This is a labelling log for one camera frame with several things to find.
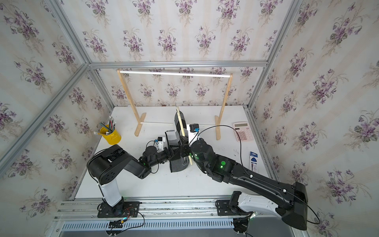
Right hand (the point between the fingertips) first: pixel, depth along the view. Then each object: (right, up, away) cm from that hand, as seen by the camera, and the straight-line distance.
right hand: (182, 137), depth 67 cm
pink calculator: (+42, 0, +35) cm, 54 cm away
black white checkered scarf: (-4, -7, +21) cm, 22 cm away
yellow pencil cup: (-46, -4, +26) cm, 53 cm away
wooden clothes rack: (-34, +7, +41) cm, 54 cm away
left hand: (-1, -12, +18) cm, 22 cm away
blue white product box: (+43, -18, +22) cm, 51 cm away
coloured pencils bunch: (-48, +2, +27) cm, 55 cm away
